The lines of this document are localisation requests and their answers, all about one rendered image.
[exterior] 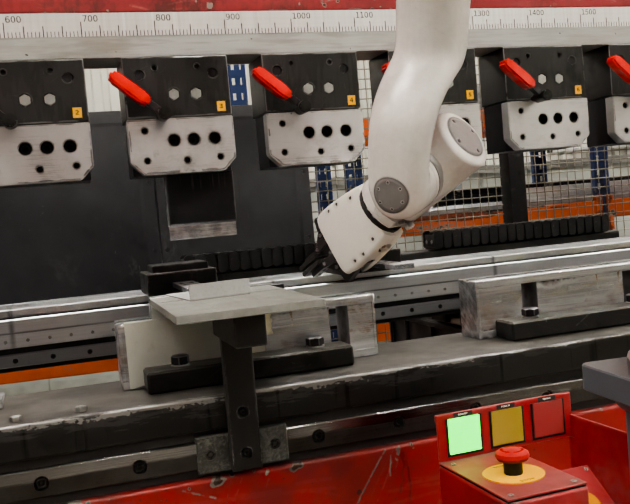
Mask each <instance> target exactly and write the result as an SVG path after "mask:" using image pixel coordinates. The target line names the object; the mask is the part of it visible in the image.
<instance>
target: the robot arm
mask: <svg viewBox="0 0 630 504"><path fill-rule="evenodd" d="M470 1H471V0H396V41H395V49H394V53H393V56H392V59H391V61H390V63H389V65H388V67H387V69H386V71H385V73H384V75H383V78H382V80H381V82H380V85H379V87H378V90H377V92H376V96H375V99H374V103H373V106H372V111H371V117H370V124H369V135H368V180H367V181H366V182H365V183H364V184H361V185H360V186H358V187H356V188H354V189H352V190H351V191H349V192H347V193H346V194H344V195H343V196H341V197H340V198H338V199H337V200H336V201H334V202H333V203H332V204H330V205H329V206H328V207H327V208H326V209H324V210H323V211H322V212H321V213H320V215H319V216H318V217H317V218H315V220H314V222H315V225H316V229H317V232H318V236H317V244H316V245H315V247H314V252H313V253H312V254H311V255H309V256H308V257H307V258H306V259H305V260H304V261H305V263H304V264H303V265H302V266H300V267H299V269H300V271H302V272H303V271H304V272H303V273H302V275H303V277H308V276H313V278H315V277H318V276H320V275H322V274H323V273H324V272H325V271H326V270H328V269H329V268H330V269H333V270H336V271H339V274H340V275H341V276H342V277H343V278H344V280H345V281H353V280H354V279H355V277H356V276H357V275H358V273H359V272H360V270H361V271H362V272H364V271H367V270H368V269H370V268H371V267H372V266H374V265H375V264H376V263H377V262H378V261H379V260H380V259H381V258H382V257H383V256H384V255H385V254H386V253H387V252H388V251H389V250H390V249H391V248H392V247H393V245H394V244H395V243H396V242H397V241H398V239H399V238H400V237H401V235H402V233H403V230H402V227H405V229H406V230H410V229H412V228H413V227H414V226H415V225H414V223H413V222H414V221H415V220H416V219H418V218H419V217H420V216H421V215H423V214H424V213H425V212H426V211H427V210H429V209H430V208H431V207H432V206H434V205H435V204H436V203H437V202H439V201H440V200H441V199H442V198H443V197H445V196H446V195H447V194H448V193H450V192H451V191H452V190H453V189H454V188H456V187H457V186H458V185H459V184H461V183H462V182H463V181H464V180H466V179H467V178H468V177H469V176H470V175H472V174H473V173H474V172H475V171H477V170H478V169H479V168H480V167H482V166H483V165H484V163H485V161H486V150H485V147H484V145H483V142H482V140H481V139H480V137H479V135H478V134H477V133H476V131H475V130H474V129H473V128H472V127H471V126H470V125H469V124H468V123H467V122H466V121H465V120H463V119H462V118H460V117H459V116H457V115H454V114H451V113H442V114H440V115H439V116H438V113H439V110H440V107H441V104H442V102H443V99H444V97H445V95H446V93H447V91H448V89H449V87H450V85H451V83H452V81H453V80H454V78H455V76H456V75H457V73H458V72H459V70H460V69H461V67H462V65H463V62H464V59H465V56H466V51H467V44H468V32H469V17H470ZM330 251H332V253H333V254H332V255H329V252H330ZM627 367H628V374H629V375H630V350H629V351H628V354H627Z"/></svg>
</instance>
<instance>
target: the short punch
mask: <svg viewBox="0 0 630 504"><path fill-rule="evenodd" d="M163 178H164V189H165V199H166V210H167V220H168V227H169V233H170V241H173V240H184V239H194V238H205V237H216V236H227V235H237V228H236V221H237V213H236V202H235V191H234V180H233V171H223V172H209V173H195V174H180V175H166V176H163Z"/></svg>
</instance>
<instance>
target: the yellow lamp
mask: <svg viewBox="0 0 630 504"><path fill-rule="evenodd" d="M491 423H492V436H493V446H498V445H503V444H508V443H513V442H518V441H523V440H524V436H523V423H522V409H521V406H518V407H513V408H507V409H502V410H497V411H491Z"/></svg>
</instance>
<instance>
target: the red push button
mask: <svg viewBox="0 0 630 504"><path fill-rule="evenodd" d="M529 456H530V454H529V451H528V450H526V449H524V448H522V447H519V446H505V447H502V448H500V449H498V450H497V451H496V452H495V457H496V459H497V461H499V462H502V463H503V468H504V474H505V475H508V476H519V475H522V474H523V464H522V462H525V461H527V460H528V458H529Z"/></svg>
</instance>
